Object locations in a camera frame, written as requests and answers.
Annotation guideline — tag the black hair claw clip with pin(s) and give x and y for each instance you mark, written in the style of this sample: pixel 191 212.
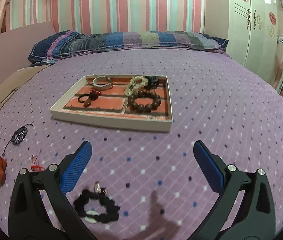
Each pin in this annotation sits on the black hair claw clip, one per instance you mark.
pixel 152 82

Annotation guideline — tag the purple checked bedspread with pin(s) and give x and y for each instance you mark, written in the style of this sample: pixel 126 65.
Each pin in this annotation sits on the purple checked bedspread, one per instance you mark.
pixel 219 110

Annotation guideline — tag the black scrunchie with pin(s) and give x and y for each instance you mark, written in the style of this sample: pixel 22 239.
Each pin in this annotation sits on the black scrunchie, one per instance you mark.
pixel 81 203

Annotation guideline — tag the beige folded blanket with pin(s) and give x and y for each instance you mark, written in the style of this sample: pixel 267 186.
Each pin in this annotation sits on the beige folded blanket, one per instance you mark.
pixel 11 87

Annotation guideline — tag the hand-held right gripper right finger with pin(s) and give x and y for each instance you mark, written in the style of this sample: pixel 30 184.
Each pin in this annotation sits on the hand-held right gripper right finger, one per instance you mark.
pixel 207 166

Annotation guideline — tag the white silver bangle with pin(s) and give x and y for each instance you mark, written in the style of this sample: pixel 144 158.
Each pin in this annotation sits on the white silver bangle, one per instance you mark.
pixel 105 86

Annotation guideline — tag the white tray with brick lining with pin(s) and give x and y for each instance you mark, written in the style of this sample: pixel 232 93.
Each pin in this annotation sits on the white tray with brick lining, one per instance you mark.
pixel 111 121

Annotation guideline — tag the white wardrobe with decals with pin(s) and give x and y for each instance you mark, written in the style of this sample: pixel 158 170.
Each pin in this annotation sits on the white wardrobe with decals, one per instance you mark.
pixel 259 17

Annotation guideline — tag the patchwork pillow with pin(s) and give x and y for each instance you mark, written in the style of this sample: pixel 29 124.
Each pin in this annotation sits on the patchwork pillow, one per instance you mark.
pixel 121 42

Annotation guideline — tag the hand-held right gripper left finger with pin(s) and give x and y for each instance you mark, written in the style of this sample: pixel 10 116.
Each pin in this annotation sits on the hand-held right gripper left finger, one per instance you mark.
pixel 77 166

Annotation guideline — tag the pink headboard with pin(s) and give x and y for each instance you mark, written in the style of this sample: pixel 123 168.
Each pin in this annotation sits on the pink headboard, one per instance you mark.
pixel 6 52

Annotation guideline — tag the cream scrunchie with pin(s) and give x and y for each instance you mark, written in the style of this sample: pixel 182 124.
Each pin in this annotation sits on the cream scrunchie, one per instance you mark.
pixel 139 81

